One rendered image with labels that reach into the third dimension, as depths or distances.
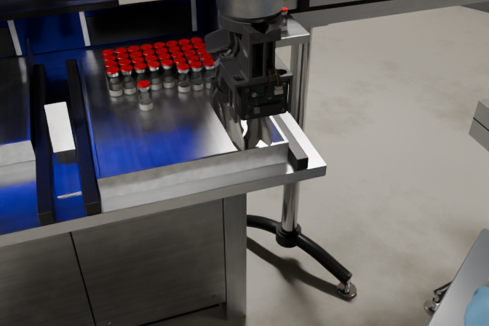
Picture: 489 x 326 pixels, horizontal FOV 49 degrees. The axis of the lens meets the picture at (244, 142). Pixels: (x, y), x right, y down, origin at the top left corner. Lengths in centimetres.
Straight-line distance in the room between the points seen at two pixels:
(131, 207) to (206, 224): 64
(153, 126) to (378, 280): 113
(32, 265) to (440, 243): 129
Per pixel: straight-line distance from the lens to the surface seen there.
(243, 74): 62
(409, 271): 185
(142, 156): 79
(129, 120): 87
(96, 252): 134
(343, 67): 289
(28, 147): 81
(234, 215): 135
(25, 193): 77
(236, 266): 149
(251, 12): 59
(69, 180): 77
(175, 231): 133
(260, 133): 71
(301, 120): 143
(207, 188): 73
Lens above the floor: 136
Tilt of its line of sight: 36 degrees down
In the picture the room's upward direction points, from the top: straight up
